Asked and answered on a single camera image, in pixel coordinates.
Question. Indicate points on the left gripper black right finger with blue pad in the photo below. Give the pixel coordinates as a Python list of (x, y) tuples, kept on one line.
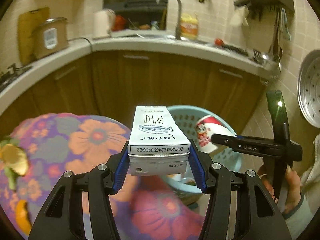
[(257, 215)]

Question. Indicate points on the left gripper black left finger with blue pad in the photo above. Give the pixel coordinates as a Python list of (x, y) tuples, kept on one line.
[(61, 216)]

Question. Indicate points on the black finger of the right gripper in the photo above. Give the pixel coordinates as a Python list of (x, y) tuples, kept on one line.
[(243, 144)]

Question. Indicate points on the orange peel piece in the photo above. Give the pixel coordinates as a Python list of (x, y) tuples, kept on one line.
[(22, 217)]

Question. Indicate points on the red white paper cup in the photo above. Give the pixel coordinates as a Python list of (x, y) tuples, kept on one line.
[(205, 128)]

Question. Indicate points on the green leafy vegetable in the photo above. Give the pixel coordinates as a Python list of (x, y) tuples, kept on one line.
[(9, 173)]

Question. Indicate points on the white milk carton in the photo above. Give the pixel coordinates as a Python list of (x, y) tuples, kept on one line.
[(157, 146)]

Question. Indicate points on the grey sleeve forearm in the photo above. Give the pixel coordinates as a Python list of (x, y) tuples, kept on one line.
[(299, 217)]

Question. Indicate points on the person's right hand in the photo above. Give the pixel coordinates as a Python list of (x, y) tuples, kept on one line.
[(293, 194)]

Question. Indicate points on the perforated steel steamer tray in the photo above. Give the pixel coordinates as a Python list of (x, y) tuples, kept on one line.
[(308, 92)]

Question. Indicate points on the light blue plastic basket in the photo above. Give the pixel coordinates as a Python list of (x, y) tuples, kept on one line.
[(186, 117)]

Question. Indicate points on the floral tablecloth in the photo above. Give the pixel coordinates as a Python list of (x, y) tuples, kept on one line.
[(145, 208)]

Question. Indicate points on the red tomato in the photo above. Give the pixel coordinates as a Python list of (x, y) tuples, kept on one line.
[(218, 42)]

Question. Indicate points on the hanging steel ladle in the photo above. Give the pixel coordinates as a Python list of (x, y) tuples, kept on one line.
[(271, 60)]

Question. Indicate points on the yellow dish soap bottle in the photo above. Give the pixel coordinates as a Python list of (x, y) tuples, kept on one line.
[(189, 26)]

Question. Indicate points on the gas stove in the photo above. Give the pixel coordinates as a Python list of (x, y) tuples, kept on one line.
[(11, 75)]

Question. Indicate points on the brown rice cooker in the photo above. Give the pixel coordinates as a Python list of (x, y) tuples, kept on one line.
[(50, 37)]

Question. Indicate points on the dark window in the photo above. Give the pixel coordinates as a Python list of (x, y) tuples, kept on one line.
[(138, 14)]

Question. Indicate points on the wooden cutting board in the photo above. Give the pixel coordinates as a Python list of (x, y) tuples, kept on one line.
[(26, 24)]

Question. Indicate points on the white electric kettle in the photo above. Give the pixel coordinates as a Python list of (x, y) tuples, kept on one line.
[(103, 23)]

